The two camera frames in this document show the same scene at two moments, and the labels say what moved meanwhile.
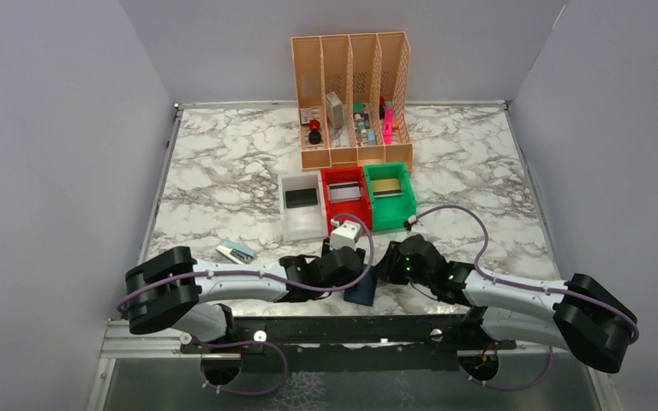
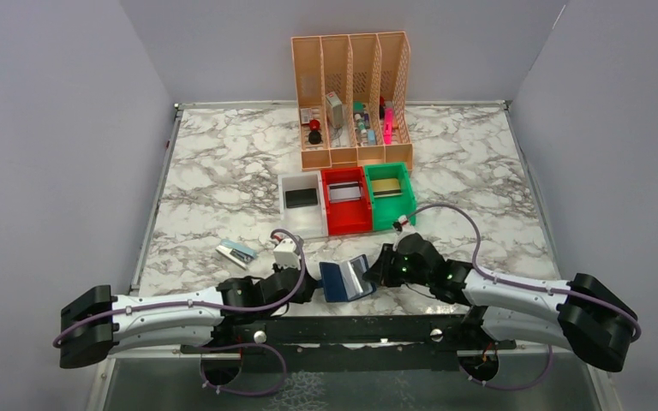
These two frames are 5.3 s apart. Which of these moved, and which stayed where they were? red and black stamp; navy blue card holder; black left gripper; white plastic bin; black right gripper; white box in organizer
Moved: black left gripper; navy blue card holder
Stayed: red and black stamp; white box in organizer; black right gripper; white plastic bin
